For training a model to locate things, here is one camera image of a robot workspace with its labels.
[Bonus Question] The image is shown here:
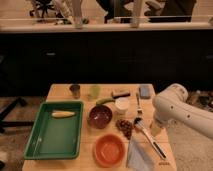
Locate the orange bowl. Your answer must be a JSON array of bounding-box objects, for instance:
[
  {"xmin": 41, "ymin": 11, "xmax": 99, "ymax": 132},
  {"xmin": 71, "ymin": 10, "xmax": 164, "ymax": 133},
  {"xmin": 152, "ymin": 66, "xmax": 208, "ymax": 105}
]
[{"xmin": 93, "ymin": 134, "xmax": 125, "ymax": 168}]

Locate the green plastic tray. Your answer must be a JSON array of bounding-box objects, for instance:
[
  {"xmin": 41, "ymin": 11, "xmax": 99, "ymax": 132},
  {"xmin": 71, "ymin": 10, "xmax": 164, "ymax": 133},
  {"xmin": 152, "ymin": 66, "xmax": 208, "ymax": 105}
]
[{"xmin": 24, "ymin": 101, "xmax": 83, "ymax": 160}]

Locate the blue sponge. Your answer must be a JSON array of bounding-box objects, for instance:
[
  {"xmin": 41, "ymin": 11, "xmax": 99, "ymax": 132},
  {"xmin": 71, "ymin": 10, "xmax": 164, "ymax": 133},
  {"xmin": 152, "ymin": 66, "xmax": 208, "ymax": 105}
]
[{"xmin": 139, "ymin": 85, "xmax": 151, "ymax": 99}]

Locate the white cup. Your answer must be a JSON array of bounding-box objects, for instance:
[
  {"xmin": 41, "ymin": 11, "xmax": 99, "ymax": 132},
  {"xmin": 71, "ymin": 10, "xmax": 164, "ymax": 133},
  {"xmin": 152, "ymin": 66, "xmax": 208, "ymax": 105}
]
[{"xmin": 115, "ymin": 97, "xmax": 130, "ymax": 115}]

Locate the green pepper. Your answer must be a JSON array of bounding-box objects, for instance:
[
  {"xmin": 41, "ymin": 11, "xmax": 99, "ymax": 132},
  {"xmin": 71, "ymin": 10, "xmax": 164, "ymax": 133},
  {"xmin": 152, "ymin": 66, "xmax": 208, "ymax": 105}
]
[{"xmin": 96, "ymin": 98, "xmax": 115, "ymax": 105}]

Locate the brown grape bunch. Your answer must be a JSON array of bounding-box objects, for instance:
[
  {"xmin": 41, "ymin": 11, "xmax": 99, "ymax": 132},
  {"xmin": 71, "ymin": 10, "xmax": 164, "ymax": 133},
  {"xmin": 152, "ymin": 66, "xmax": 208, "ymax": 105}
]
[{"xmin": 116, "ymin": 119, "xmax": 133, "ymax": 140}]

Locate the blue grey cloth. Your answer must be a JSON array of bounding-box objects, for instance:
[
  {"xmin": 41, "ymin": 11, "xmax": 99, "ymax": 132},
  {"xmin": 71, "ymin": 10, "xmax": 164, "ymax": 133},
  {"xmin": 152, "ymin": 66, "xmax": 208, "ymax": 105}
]
[{"xmin": 126, "ymin": 137, "xmax": 154, "ymax": 171}]

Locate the green translucent cup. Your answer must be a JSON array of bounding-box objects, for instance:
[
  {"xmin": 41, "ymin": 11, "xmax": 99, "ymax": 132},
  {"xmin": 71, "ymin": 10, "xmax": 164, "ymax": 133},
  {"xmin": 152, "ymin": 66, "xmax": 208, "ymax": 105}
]
[{"xmin": 89, "ymin": 85, "xmax": 100, "ymax": 100}]

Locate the purple bowl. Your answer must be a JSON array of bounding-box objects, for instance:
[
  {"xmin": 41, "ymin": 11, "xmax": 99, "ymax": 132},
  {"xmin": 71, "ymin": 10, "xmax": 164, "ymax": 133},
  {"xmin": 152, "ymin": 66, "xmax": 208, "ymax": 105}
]
[{"xmin": 88, "ymin": 105, "xmax": 112, "ymax": 129}]

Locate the black office chair base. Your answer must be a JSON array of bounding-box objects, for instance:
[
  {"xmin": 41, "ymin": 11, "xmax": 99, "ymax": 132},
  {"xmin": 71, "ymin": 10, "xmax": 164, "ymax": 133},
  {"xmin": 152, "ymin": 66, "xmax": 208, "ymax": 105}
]
[{"xmin": 0, "ymin": 96, "xmax": 35, "ymax": 134}]

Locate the dark metal cup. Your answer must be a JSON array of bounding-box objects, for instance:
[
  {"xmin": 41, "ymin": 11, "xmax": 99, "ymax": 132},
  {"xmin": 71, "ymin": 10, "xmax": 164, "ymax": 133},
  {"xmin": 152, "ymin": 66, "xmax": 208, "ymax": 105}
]
[{"xmin": 70, "ymin": 84, "xmax": 80, "ymax": 99}]

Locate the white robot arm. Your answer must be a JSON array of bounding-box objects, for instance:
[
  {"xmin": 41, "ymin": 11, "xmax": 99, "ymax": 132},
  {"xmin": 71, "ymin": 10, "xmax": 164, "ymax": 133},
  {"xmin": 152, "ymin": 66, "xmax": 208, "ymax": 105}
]
[{"xmin": 150, "ymin": 83, "xmax": 213, "ymax": 139}]

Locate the black whiteboard eraser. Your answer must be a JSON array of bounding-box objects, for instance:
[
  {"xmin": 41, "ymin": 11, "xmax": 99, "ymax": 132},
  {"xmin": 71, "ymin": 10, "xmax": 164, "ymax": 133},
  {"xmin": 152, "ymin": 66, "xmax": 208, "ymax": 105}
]
[{"xmin": 111, "ymin": 90, "xmax": 131, "ymax": 99}]

